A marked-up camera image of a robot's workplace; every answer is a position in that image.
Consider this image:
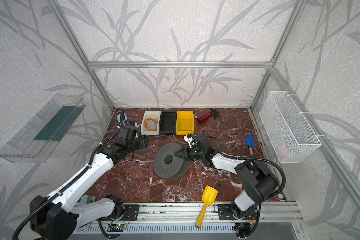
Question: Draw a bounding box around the pink object in basket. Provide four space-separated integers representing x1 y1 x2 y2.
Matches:
277 145 293 159

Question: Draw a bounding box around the white plastic bin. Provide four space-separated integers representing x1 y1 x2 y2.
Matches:
141 111 161 136

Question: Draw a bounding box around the black plastic bin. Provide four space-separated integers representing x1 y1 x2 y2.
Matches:
159 112 177 136

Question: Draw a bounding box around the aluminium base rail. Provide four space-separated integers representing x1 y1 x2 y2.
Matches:
81 202 303 235

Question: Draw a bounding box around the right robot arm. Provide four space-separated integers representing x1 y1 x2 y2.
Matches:
174 134 287 220

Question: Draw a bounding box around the yellow cable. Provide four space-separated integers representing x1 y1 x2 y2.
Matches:
144 113 159 132

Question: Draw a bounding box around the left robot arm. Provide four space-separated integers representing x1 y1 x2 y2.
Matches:
12 125 149 240

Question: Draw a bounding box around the clear plastic wall tray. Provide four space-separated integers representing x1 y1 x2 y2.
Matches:
0 94 86 163

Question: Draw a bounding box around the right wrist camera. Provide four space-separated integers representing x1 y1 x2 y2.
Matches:
184 134 196 148

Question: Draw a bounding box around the white wire basket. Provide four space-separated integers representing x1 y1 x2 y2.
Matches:
259 91 322 164

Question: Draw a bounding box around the grey cable spool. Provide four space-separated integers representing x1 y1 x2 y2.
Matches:
154 143 189 180

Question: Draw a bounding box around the red black spray bottle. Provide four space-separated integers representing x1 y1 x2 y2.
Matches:
197 108 220 123

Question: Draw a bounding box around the yellow plastic bin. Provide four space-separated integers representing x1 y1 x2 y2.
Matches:
176 111 195 136

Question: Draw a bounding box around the yellow toy shovel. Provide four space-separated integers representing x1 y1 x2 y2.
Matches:
195 186 218 229

